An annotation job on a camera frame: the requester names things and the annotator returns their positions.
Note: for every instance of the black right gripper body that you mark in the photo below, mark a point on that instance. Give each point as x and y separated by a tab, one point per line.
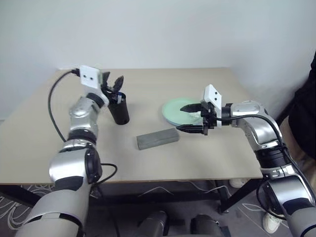
208	118

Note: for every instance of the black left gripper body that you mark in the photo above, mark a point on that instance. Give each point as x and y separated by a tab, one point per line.
109	92

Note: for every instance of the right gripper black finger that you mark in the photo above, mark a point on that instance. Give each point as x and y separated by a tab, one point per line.
192	108
192	129

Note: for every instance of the blue capped white marker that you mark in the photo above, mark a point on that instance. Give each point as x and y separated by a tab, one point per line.
120	97

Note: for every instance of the grey glasses case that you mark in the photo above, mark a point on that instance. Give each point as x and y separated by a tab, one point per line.
158	138

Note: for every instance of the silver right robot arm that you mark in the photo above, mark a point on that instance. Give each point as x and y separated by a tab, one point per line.
247	108

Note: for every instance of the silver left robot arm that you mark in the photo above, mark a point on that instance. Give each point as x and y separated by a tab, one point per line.
79	113

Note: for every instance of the black plastic cup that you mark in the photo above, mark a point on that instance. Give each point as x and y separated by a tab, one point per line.
121	113

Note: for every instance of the light green plate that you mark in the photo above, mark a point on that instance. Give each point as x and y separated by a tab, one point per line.
172	109

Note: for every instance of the light blue plate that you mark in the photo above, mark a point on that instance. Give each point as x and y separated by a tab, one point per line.
172	124

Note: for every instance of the white shoe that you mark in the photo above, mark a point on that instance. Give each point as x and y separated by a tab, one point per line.
237	183
271	222

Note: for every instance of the person in dark clothes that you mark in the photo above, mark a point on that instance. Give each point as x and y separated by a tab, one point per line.
303	118

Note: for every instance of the dark rounded shape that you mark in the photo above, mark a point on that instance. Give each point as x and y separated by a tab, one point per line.
155	223
207	225

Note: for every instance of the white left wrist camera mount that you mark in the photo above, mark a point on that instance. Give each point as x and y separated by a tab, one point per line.
90	77

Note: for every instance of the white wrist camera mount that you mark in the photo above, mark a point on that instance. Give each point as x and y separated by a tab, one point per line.
90	77
212	95

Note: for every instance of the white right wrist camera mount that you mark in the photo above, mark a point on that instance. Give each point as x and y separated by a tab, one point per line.
212	95

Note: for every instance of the black table frame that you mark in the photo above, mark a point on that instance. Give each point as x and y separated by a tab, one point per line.
237	197

